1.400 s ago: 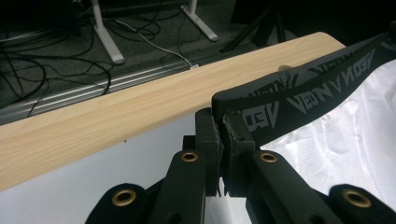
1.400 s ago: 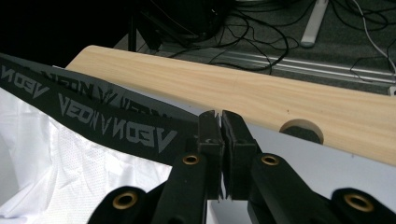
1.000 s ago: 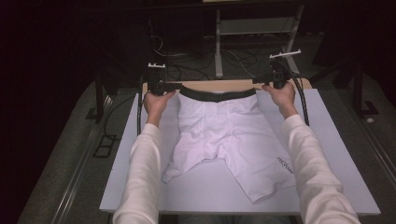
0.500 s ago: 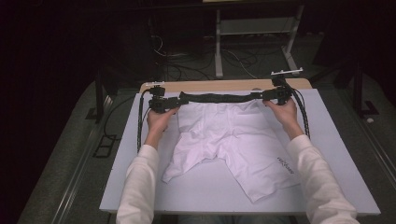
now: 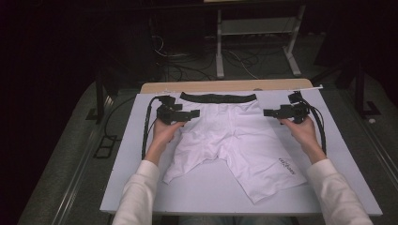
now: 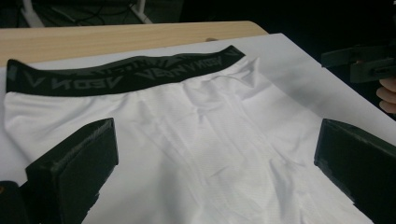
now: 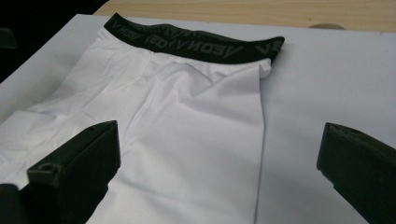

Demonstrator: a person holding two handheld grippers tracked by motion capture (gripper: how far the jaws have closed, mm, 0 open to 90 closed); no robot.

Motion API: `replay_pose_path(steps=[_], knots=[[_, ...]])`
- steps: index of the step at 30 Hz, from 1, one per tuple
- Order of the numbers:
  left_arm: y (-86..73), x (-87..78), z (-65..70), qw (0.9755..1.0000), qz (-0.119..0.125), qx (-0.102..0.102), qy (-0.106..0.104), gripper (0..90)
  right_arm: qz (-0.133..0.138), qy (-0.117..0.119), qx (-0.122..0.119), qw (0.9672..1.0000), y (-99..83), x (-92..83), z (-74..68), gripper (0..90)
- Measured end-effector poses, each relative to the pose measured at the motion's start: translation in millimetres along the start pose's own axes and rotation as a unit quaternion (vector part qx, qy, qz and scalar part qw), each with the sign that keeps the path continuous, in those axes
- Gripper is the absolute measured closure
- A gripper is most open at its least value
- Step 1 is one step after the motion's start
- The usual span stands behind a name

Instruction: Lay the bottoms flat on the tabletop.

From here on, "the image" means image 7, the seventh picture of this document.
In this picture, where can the grey round table grommet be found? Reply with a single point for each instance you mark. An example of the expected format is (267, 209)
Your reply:
(327, 27)

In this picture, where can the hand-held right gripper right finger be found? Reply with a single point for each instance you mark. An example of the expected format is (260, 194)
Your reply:
(364, 168)

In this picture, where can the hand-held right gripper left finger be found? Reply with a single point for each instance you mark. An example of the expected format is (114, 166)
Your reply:
(81, 165)

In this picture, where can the white shorts with black waistband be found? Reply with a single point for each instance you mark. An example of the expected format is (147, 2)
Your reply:
(193, 124)

